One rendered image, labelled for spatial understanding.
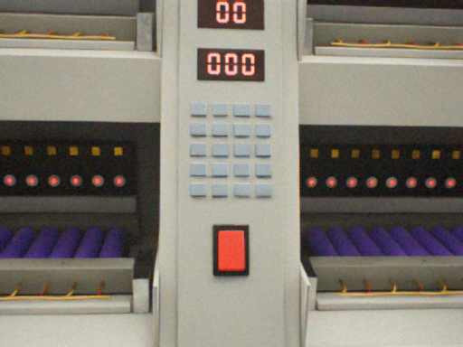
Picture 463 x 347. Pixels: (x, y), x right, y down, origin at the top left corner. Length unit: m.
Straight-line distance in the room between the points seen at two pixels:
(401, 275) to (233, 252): 0.16
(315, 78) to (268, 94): 0.04
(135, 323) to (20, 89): 0.18
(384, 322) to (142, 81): 0.25
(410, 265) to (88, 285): 0.26
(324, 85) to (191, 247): 0.15
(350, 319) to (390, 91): 0.17
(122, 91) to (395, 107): 0.19
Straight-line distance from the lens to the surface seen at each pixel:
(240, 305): 0.36
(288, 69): 0.38
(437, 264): 0.47
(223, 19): 0.38
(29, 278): 0.44
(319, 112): 0.39
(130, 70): 0.38
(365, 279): 0.45
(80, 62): 0.38
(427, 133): 0.62
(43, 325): 0.41
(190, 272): 0.35
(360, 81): 0.39
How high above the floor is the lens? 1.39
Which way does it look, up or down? 5 degrees up
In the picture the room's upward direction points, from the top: straight up
